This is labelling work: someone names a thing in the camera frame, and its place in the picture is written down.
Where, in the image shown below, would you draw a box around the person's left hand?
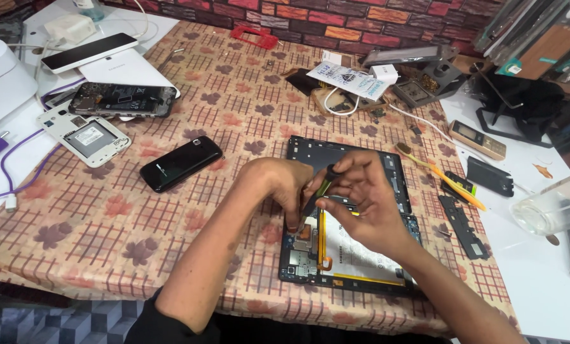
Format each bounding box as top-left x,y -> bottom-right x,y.
238,157 -> 315,235

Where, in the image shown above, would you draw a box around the person's right hand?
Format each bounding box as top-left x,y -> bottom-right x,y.
316,150 -> 416,252

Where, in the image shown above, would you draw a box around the black green screwdriver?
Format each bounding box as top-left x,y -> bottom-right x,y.
296,164 -> 341,231

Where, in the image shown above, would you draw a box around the black tablet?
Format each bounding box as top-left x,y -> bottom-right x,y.
278,135 -> 424,298

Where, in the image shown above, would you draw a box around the glossy black phone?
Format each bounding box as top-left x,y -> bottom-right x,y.
139,136 -> 225,194

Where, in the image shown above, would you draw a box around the floral checked tablecloth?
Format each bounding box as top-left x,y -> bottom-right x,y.
0,20 -> 520,337

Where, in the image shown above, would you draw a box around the person's black shirt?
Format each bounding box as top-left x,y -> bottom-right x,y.
125,287 -> 454,344

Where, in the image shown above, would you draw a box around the white printed packet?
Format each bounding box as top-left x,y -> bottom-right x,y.
306,61 -> 390,101

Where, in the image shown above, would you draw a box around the yellow orange toothbrush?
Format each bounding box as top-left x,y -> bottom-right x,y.
394,142 -> 488,212

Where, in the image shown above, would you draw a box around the black battery with green label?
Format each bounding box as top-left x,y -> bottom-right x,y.
440,170 -> 478,204

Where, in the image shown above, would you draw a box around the small white plug adapter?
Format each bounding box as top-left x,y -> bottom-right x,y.
369,64 -> 400,86

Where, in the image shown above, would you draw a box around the grey metal repair holder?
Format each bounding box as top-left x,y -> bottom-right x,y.
392,59 -> 467,109

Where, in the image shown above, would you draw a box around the phone with grey screen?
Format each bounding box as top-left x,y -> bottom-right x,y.
362,45 -> 460,68

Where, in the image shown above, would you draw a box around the gold keypad phone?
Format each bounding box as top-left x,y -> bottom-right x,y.
448,119 -> 507,161

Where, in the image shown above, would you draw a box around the black phone back cover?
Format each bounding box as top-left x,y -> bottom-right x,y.
466,156 -> 515,198

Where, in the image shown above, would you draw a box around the metal tweezers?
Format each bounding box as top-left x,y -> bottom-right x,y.
157,47 -> 186,73

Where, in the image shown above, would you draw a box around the disassembled black phone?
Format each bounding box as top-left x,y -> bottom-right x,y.
68,82 -> 178,118

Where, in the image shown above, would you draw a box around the white phone back housing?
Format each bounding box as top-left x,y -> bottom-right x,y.
36,101 -> 132,168

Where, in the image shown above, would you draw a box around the white tablet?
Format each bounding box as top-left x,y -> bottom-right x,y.
78,48 -> 181,99

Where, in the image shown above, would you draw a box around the clear glass jar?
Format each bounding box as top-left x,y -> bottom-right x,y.
509,168 -> 570,237

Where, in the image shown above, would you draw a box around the white phone with black screen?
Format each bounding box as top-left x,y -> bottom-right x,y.
40,32 -> 139,75

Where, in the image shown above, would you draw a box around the clear bottle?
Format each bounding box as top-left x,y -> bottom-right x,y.
72,0 -> 105,23

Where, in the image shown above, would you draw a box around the white charger block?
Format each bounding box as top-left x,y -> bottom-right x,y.
43,14 -> 97,47

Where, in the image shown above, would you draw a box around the rack of packaged accessories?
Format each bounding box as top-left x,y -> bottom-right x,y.
473,0 -> 570,97

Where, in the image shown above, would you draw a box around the white machine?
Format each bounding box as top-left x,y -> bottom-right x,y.
0,33 -> 39,132

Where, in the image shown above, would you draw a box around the white cable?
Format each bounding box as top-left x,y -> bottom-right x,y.
323,86 -> 536,196

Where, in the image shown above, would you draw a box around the black plastic inner frame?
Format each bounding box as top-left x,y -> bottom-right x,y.
438,194 -> 490,262

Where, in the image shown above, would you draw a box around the red phone frame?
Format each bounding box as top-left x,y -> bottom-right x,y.
230,24 -> 280,50

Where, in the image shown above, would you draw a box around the black wire stand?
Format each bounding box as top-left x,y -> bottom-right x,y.
470,61 -> 568,149

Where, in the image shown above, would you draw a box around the purple cable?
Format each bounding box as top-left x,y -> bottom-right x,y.
0,78 -> 86,213

